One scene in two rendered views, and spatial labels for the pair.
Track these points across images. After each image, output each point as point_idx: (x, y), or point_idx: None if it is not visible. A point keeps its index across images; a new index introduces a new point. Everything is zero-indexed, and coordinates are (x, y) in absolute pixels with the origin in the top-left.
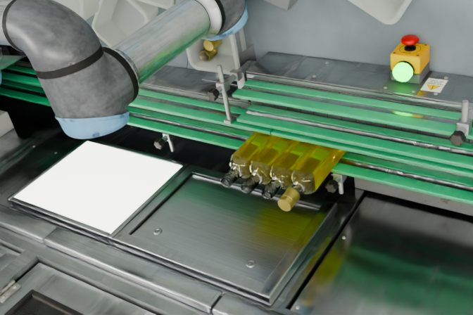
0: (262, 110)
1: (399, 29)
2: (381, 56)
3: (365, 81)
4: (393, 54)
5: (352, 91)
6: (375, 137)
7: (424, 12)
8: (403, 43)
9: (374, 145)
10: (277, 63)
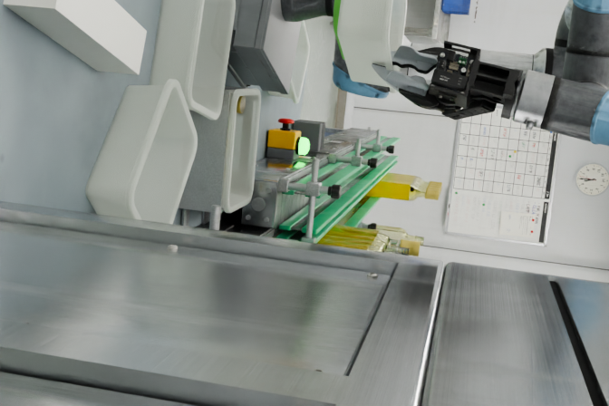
0: (294, 222)
1: (266, 119)
2: (259, 150)
3: (294, 163)
4: (295, 132)
5: (308, 169)
6: (330, 203)
7: (274, 99)
8: (292, 121)
9: (345, 203)
10: (256, 173)
